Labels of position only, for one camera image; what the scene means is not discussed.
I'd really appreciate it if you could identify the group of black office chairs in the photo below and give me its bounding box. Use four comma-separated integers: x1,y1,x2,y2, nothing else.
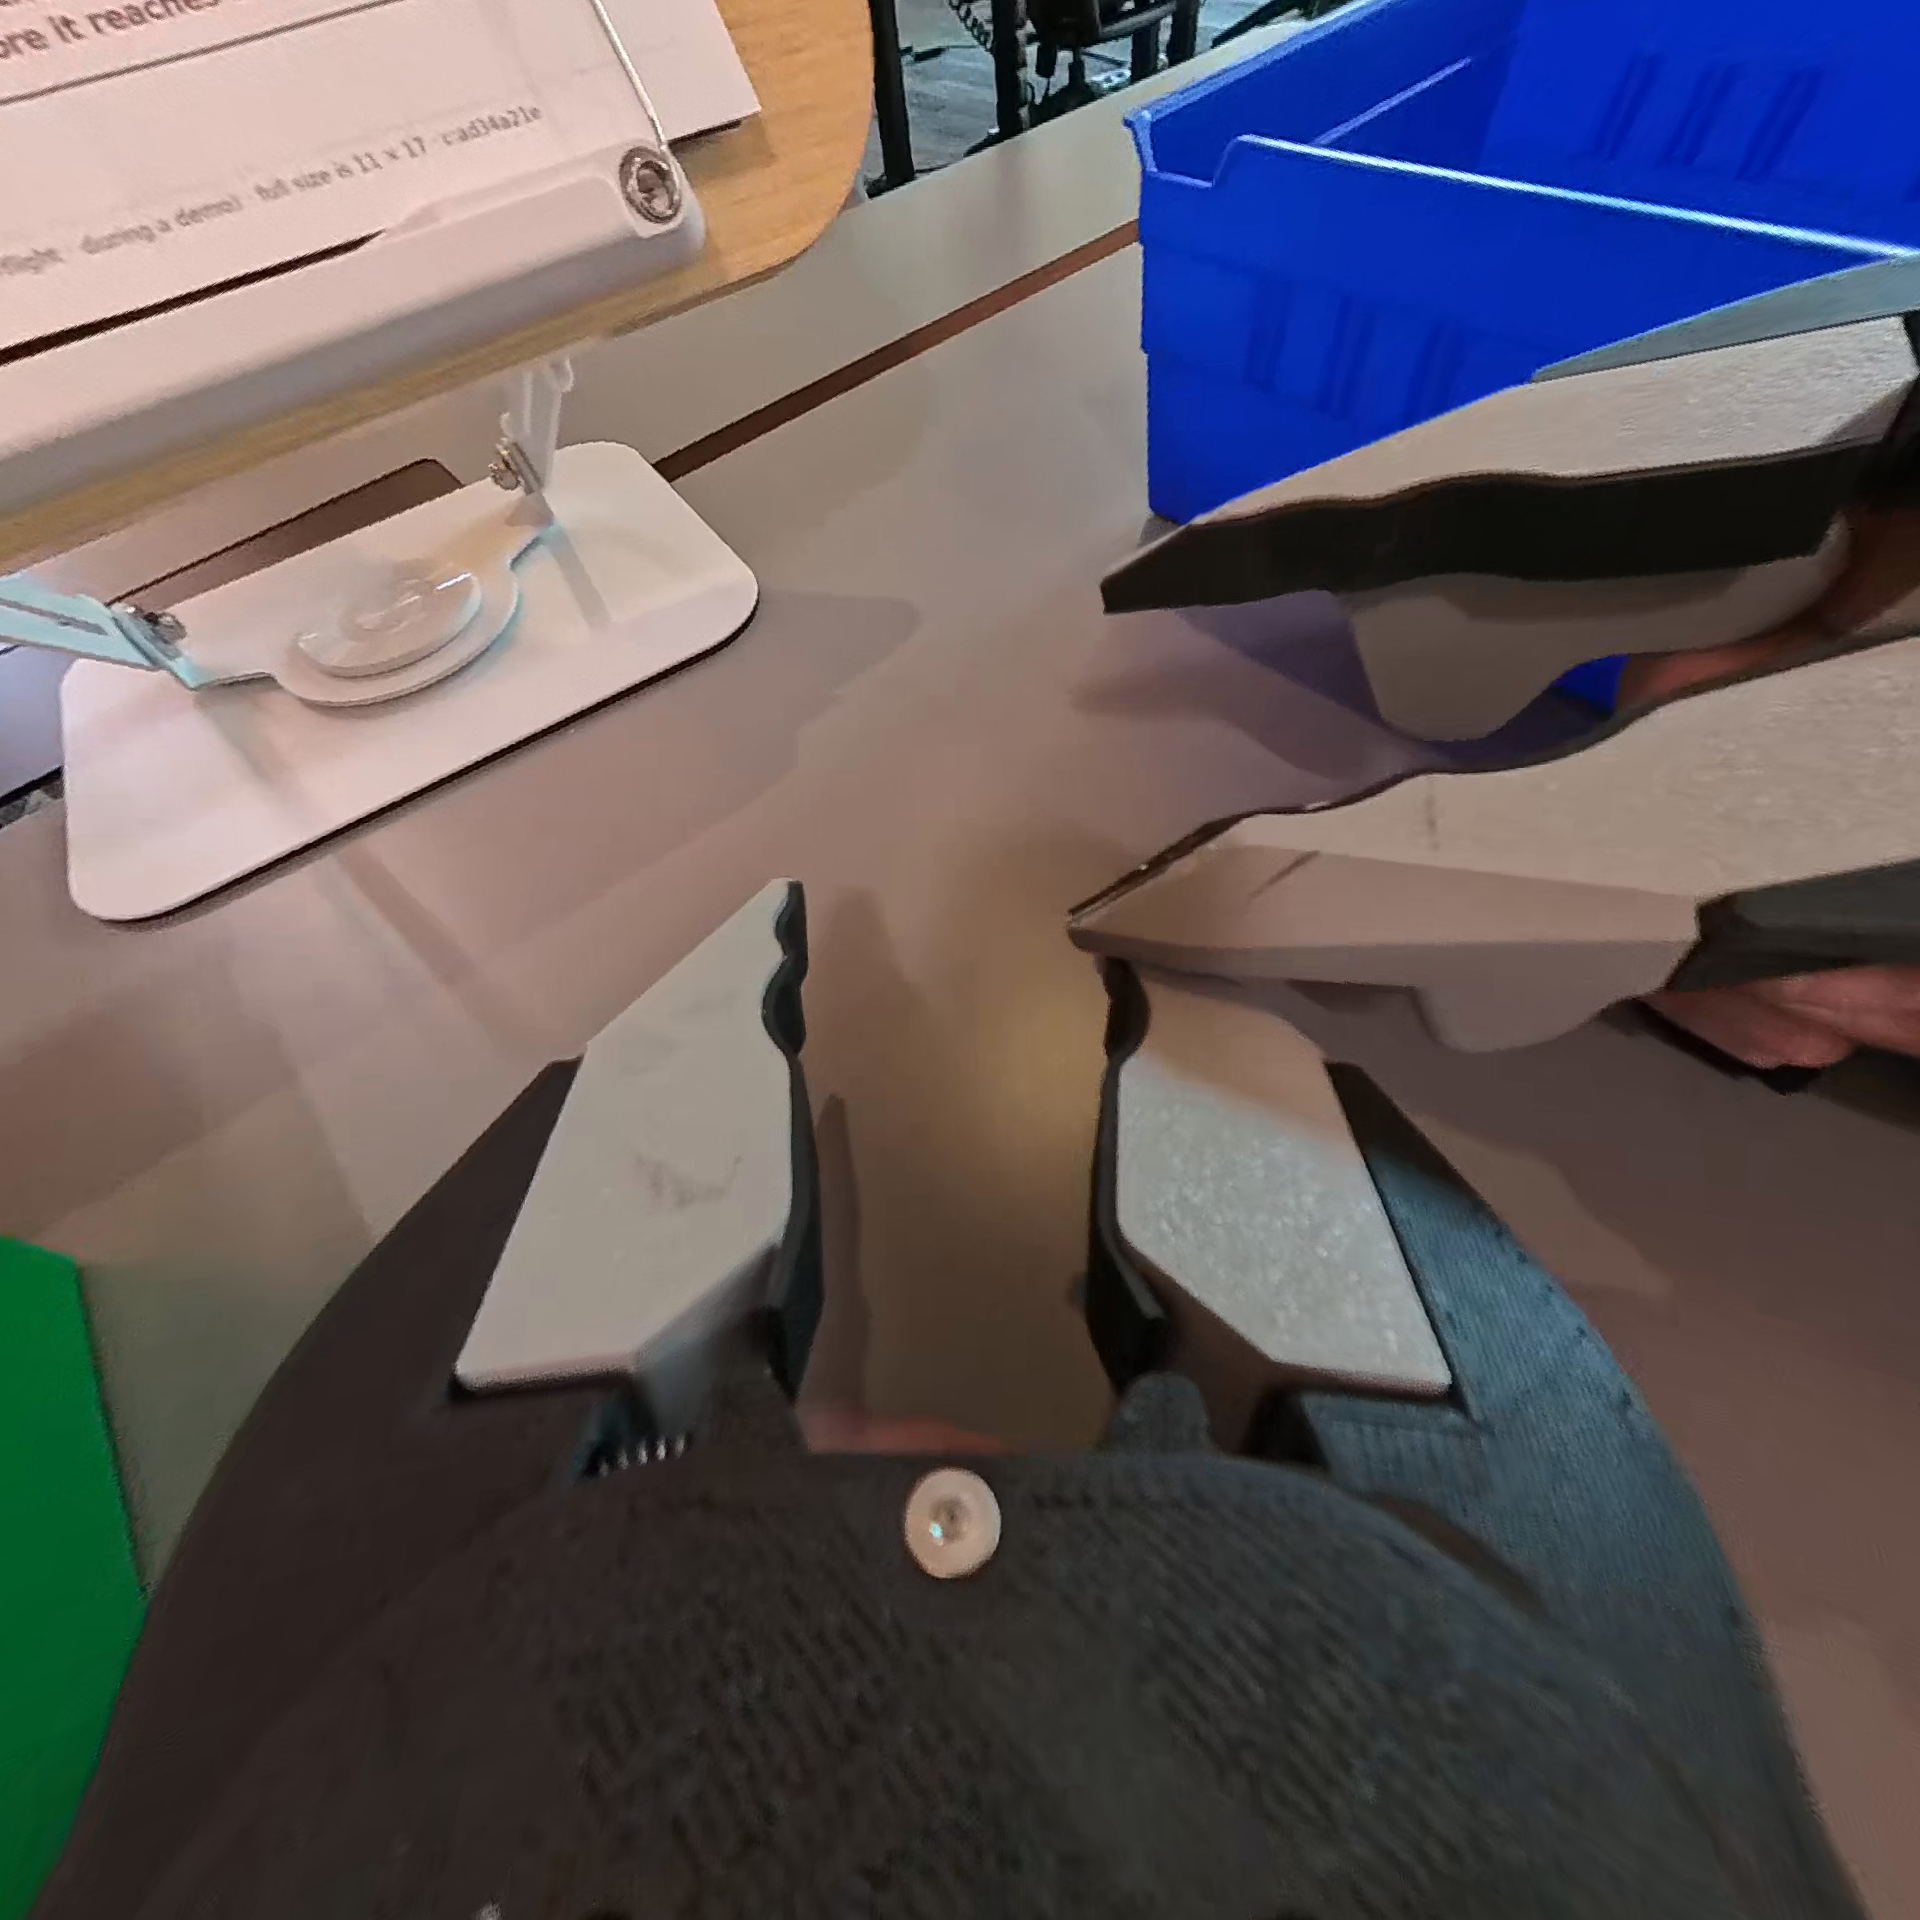
870,0,1202,190

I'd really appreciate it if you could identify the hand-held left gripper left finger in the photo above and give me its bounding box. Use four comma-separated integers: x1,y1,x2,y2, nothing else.
450,880,828,1401

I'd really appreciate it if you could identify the person's right hand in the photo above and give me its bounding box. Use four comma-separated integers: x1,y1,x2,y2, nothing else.
1610,502,1920,1089

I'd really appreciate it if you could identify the blue plastic bin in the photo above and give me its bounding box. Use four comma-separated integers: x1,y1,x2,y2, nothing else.
1125,0,1920,706

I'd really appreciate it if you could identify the printed instruction sheet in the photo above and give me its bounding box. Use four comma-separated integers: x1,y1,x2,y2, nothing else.
0,0,760,356

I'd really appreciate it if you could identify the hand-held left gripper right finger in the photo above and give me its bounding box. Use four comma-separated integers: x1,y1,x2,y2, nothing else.
1087,961,1456,1450

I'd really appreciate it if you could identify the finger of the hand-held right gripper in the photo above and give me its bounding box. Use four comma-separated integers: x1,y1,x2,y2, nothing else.
1068,634,1920,1056
1100,312,1920,748

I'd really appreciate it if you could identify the wooden display board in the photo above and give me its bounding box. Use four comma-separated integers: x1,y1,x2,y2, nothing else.
0,0,874,576

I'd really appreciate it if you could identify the green plastic bin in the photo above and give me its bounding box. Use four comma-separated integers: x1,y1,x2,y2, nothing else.
0,1237,152,1913

